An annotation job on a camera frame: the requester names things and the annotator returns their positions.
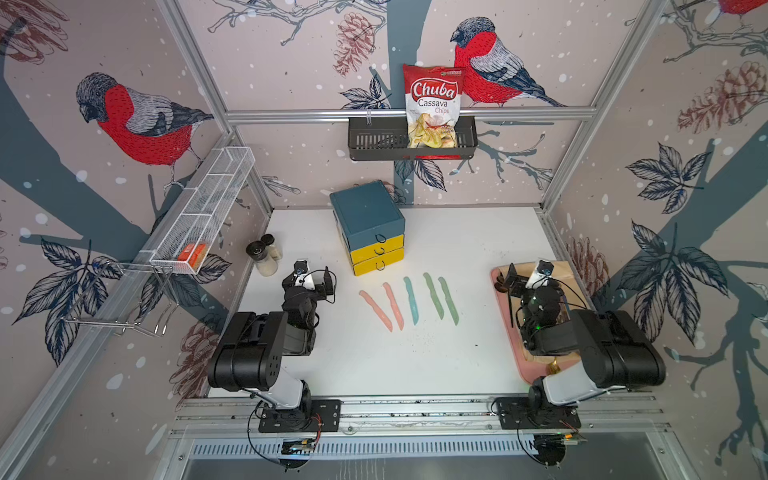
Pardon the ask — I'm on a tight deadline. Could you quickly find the teal fruit knife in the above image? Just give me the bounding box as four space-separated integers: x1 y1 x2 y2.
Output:
403 276 419 325

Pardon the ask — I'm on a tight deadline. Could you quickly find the black cap shaker bottle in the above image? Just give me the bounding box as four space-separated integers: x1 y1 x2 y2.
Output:
246 240 278 277

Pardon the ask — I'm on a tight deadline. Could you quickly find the red Chuba chips bag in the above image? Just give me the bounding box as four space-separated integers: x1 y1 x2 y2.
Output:
403 65 464 149

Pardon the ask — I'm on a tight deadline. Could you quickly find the teal yellow drawer cabinet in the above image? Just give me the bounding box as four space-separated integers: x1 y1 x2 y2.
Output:
330 180 405 276

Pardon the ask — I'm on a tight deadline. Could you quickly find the pink tray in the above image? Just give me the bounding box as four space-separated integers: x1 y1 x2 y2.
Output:
490 261 580 384

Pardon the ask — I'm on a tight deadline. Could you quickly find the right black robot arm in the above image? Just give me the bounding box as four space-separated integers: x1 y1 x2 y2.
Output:
491 260 666 430

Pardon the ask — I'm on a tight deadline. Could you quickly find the orange item in shelf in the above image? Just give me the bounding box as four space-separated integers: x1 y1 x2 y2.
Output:
176 243 208 268

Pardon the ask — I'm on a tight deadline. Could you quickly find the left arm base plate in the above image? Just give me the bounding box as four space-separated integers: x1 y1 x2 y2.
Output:
258 399 342 433

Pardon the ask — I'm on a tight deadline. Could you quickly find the black wall basket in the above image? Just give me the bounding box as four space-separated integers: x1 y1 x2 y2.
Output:
347 116 478 161

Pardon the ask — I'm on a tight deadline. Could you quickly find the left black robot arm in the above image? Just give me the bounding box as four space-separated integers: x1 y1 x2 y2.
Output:
207 261 337 432

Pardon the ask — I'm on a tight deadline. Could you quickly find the metal hook rack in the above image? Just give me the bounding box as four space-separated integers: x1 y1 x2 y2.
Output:
62 260 179 338

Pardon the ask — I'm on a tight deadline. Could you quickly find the green fruit knife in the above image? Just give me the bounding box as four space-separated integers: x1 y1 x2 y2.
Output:
423 272 445 319
438 277 460 326

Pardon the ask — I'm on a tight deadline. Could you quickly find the clear wire wall shelf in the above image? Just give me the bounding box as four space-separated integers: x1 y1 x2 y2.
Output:
147 146 255 275

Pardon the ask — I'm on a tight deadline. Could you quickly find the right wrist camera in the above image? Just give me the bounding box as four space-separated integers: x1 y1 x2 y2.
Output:
526 259 554 290

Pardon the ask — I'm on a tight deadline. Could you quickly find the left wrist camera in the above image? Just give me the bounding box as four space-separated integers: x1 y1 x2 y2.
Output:
293 259 310 277

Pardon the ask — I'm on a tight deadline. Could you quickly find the pink fruit knife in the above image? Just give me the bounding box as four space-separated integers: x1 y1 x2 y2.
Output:
359 290 393 332
383 282 405 330

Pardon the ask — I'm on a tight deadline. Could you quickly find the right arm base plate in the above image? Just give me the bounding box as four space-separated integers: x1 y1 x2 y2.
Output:
490 396 581 431

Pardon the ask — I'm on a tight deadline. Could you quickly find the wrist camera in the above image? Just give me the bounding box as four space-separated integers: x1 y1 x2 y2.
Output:
526 259 554 290
293 259 310 277

